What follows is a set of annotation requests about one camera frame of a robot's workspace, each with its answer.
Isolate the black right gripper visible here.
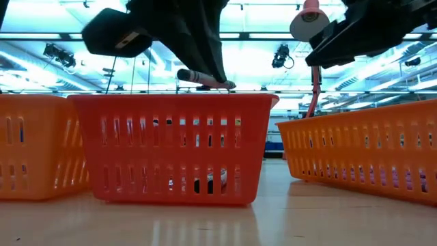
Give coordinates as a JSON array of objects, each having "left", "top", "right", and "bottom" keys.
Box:
[{"left": 305, "top": 0, "right": 437, "bottom": 68}]

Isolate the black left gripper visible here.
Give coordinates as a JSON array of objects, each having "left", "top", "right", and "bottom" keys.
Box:
[{"left": 126, "top": 0, "right": 229, "bottom": 83}]

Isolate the grey crayon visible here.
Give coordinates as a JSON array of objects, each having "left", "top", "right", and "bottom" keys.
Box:
[{"left": 176, "top": 68, "right": 237, "bottom": 91}]

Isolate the red plastic basket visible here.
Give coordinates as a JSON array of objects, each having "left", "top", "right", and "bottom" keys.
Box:
[{"left": 67, "top": 93, "right": 280, "bottom": 207}]

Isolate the orange plastic basket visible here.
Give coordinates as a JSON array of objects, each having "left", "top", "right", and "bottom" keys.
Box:
[
  {"left": 0, "top": 94, "right": 91, "bottom": 202},
  {"left": 275, "top": 98, "right": 437, "bottom": 207}
]

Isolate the red desk lamp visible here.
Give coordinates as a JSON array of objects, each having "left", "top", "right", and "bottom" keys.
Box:
[{"left": 289, "top": 0, "right": 331, "bottom": 119}]

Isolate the blue bin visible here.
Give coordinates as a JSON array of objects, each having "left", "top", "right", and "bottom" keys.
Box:
[{"left": 264, "top": 141, "right": 285, "bottom": 152}]

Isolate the black hanging cable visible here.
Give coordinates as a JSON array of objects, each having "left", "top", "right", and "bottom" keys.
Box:
[{"left": 104, "top": 56, "right": 117, "bottom": 95}]

